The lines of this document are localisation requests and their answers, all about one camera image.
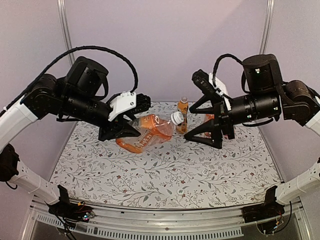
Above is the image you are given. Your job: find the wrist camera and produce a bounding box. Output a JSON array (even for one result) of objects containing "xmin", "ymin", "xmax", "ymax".
[
  {"xmin": 191, "ymin": 69, "xmax": 231, "ymax": 111},
  {"xmin": 107, "ymin": 91, "xmax": 151, "ymax": 122}
]

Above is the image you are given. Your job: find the right metal frame post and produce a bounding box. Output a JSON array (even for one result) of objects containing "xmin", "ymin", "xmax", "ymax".
[{"xmin": 259, "ymin": 0, "xmax": 275, "ymax": 54}]

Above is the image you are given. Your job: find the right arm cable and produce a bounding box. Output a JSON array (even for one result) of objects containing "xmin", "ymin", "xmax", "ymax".
[{"xmin": 212, "ymin": 53, "xmax": 245, "ymax": 86}]

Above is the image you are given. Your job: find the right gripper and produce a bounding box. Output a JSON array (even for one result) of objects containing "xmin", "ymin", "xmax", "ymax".
[{"xmin": 182, "ymin": 90, "xmax": 279, "ymax": 149}]

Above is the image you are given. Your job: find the left metal frame post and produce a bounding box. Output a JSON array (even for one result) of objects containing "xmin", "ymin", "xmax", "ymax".
[{"xmin": 56, "ymin": 0, "xmax": 72, "ymax": 51}]

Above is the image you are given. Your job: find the white cap with green print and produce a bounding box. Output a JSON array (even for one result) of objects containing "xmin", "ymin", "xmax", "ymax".
[{"xmin": 176, "ymin": 188, "xmax": 184, "ymax": 196}]

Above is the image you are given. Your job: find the floral tablecloth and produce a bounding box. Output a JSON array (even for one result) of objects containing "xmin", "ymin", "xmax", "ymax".
[{"xmin": 48, "ymin": 101, "xmax": 285, "ymax": 210}]

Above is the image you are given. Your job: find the yellow dark-label bottle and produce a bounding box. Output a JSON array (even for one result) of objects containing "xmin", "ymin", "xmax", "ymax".
[{"xmin": 176, "ymin": 96, "xmax": 189, "ymax": 135}]

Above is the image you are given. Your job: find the aluminium front rail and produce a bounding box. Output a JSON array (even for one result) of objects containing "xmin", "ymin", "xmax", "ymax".
[{"xmin": 21, "ymin": 197, "xmax": 315, "ymax": 240}]

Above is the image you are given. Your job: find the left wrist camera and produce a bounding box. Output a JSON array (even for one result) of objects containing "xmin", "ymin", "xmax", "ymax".
[{"xmin": 107, "ymin": 91, "xmax": 151, "ymax": 122}]

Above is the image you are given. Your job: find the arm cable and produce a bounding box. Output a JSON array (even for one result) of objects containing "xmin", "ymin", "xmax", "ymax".
[
  {"xmin": 212, "ymin": 53, "xmax": 245, "ymax": 86},
  {"xmin": 4, "ymin": 45, "xmax": 139, "ymax": 111}
]

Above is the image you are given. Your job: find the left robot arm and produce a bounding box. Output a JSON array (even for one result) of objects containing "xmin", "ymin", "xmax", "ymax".
[{"xmin": 0, "ymin": 56, "xmax": 144, "ymax": 217}]

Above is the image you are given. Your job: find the orange bottle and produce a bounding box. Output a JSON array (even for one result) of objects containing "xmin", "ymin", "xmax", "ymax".
[
  {"xmin": 115, "ymin": 111, "xmax": 184, "ymax": 154},
  {"xmin": 203, "ymin": 113, "xmax": 215, "ymax": 138}
]

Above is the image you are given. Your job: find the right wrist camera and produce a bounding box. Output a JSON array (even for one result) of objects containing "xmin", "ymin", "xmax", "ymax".
[{"xmin": 191, "ymin": 69, "xmax": 231, "ymax": 111}]

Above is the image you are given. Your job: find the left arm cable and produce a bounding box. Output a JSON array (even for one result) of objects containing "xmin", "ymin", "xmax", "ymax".
[{"xmin": 4, "ymin": 45, "xmax": 139, "ymax": 111}]

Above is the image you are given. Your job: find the metal frame post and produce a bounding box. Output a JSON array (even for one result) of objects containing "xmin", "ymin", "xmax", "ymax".
[
  {"xmin": 259, "ymin": 0, "xmax": 275, "ymax": 54},
  {"xmin": 56, "ymin": 0, "xmax": 72, "ymax": 51}
]

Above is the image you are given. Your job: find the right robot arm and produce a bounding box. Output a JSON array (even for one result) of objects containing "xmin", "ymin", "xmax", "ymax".
[{"xmin": 184, "ymin": 54, "xmax": 320, "ymax": 223}]

